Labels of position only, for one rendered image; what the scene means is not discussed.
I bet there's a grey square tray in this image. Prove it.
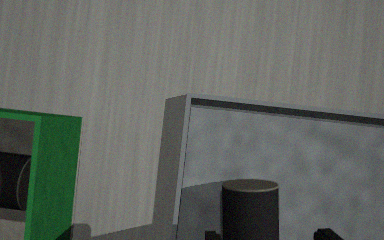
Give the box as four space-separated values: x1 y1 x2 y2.
171 92 384 240

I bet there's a black battery with yellow band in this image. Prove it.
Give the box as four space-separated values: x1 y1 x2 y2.
222 179 279 240
0 152 32 211

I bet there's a green open box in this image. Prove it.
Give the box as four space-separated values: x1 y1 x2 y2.
0 108 84 240

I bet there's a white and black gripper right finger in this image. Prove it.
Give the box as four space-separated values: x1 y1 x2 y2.
314 228 344 240

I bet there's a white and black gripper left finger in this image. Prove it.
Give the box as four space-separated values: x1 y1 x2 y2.
205 231 221 240

